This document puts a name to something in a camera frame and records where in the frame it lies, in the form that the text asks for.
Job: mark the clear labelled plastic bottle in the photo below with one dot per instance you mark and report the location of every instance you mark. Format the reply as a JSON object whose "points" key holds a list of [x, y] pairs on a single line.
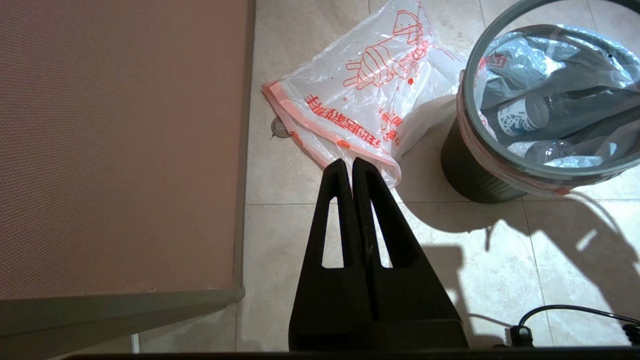
{"points": [[522, 117]]}

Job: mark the white red-printed trash bag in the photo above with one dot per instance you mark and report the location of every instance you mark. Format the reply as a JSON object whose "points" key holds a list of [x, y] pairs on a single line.
{"points": [[525, 55], [360, 100]]}

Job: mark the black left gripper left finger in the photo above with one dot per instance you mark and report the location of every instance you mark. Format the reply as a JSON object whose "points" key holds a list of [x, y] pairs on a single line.
{"points": [[325, 295]]}

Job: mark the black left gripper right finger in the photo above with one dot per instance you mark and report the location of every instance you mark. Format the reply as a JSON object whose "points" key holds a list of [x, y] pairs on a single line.
{"points": [[410, 295]]}

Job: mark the small metal floor doorstop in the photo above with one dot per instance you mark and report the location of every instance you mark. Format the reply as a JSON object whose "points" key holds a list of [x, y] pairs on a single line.
{"points": [[280, 131]]}

